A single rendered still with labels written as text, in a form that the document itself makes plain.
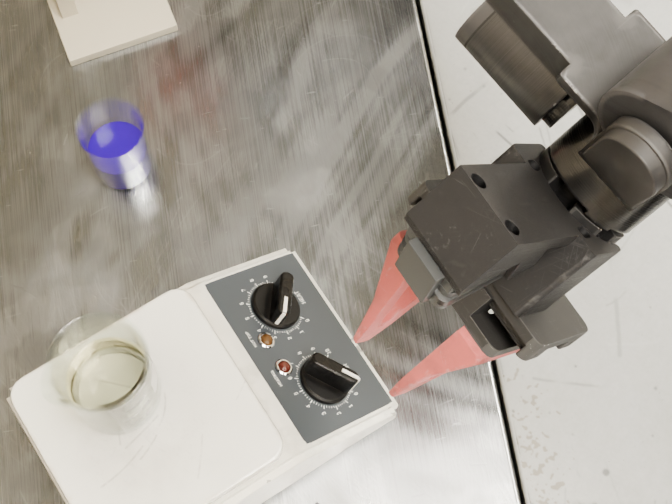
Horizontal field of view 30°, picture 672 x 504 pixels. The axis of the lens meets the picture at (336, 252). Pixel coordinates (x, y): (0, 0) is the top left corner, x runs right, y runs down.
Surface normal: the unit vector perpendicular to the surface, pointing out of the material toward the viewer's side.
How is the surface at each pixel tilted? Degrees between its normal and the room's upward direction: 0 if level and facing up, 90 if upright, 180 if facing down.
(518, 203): 50
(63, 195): 0
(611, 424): 0
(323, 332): 30
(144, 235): 0
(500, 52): 61
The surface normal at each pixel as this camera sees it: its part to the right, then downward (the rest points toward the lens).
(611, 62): 0.15, -0.20
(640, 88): -0.40, -0.69
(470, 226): -0.54, 0.07
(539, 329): 0.65, -0.60
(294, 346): 0.43, -0.55
